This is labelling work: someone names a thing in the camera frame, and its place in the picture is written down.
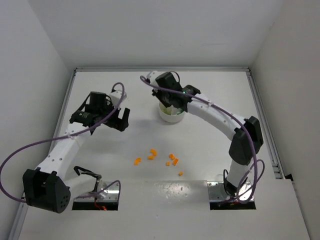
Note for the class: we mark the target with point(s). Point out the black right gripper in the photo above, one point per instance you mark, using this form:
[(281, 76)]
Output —
[(169, 100)]

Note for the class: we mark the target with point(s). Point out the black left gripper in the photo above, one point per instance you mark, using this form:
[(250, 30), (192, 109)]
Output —
[(117, 121)]

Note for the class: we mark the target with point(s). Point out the yellow curved lego piece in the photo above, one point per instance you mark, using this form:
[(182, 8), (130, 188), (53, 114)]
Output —
[(137, 161)]

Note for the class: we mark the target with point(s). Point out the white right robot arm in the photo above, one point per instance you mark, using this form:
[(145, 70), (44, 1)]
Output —
[(245, 134)]

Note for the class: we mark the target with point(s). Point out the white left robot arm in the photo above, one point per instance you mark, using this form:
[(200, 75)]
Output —
[(45, 187)]

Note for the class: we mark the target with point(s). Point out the yellow curved elbow lego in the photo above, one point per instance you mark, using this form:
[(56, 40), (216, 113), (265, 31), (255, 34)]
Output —
[(153, 154)]

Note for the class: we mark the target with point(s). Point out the white divided round container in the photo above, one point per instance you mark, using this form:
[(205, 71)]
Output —
[(170, 114)]

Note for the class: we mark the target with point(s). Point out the yellow two by two block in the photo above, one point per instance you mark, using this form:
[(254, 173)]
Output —
[(171, 156)]

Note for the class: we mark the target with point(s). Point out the yellow long lego brick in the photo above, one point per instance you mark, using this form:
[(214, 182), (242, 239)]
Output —
[(175, 161)]

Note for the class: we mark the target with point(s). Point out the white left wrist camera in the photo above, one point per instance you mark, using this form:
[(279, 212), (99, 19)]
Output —
[(117, 96)]

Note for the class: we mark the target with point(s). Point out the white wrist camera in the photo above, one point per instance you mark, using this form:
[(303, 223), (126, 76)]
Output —
[(152, 76), (117, 96)]

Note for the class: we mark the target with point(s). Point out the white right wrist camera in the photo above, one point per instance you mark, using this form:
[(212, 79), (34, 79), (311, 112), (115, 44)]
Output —
[(152, 76)]

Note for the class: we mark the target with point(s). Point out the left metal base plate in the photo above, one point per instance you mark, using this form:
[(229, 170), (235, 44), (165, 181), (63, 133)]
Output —
[(106, 192)]

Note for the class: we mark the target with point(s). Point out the metal base plate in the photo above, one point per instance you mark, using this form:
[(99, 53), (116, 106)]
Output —
[(217, 193), (106, 192)]

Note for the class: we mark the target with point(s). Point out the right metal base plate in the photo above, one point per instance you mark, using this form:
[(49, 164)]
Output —
[(217, 193)]

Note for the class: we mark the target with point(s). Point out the aluminium frame rail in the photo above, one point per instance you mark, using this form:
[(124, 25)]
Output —
[(266, 129)]

